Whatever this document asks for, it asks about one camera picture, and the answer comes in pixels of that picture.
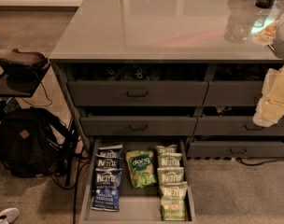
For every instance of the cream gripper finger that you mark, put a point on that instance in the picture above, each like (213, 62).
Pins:
(267, 113)

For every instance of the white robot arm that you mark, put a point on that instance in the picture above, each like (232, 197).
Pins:
(273, 85)

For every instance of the top right grey drawer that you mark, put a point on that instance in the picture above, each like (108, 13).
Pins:
(233, 93)

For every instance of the grey drawer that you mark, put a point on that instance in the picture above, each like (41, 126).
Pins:
(234, 126)
(138, 125)
(235, 149)
(233, 93)
(137, 93)

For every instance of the middle right grey drawer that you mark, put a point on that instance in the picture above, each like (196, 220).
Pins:
(234, 126)

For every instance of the bottom right grey drawer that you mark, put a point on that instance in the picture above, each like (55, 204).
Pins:
(235, 149)

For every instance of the middle left grey drawer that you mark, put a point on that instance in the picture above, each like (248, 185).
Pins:
(138, 125)

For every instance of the grey cabinet with glossy counter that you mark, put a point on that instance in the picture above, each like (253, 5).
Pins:
(165, 40)

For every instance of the back green Kettle chip bag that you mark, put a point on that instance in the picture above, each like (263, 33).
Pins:
(169, 149)

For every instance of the green kettle chip bag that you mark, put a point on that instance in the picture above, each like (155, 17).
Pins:
(169, 149)
(170, 174)
(172, 201)
(169, 160)

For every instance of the front green Kettle chip bag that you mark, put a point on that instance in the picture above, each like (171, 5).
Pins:
(172, 201)

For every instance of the green Dang chip bag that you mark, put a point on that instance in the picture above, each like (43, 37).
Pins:
(141, 168)

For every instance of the back blue Kettle chip bag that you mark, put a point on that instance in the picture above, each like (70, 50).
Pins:
(110, 152)

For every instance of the blue kettle chip bag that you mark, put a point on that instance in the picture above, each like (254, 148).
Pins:
(108, 163)
(110, 152)
(107, 190)

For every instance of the open bottom left drawer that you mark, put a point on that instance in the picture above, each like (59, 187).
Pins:
(137, 206)

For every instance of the middle blue Kettle chip bag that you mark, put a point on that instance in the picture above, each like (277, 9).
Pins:
(108, 163)

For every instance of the front blue Kettle chip bag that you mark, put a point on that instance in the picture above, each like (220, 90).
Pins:
(107, 190)

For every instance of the top left grey drawer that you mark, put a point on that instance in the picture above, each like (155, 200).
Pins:
(137, 93)

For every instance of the checkered marker board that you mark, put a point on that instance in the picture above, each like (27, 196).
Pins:
(267, 35)

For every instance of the black backpack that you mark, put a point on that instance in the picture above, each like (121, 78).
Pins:
(28, 146)

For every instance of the dark device on side table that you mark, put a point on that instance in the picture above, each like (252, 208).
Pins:
(23, 64)

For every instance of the black side table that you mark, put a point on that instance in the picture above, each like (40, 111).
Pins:
(18, 87)

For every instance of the white sneaker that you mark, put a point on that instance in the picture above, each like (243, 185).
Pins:
(9, 215)

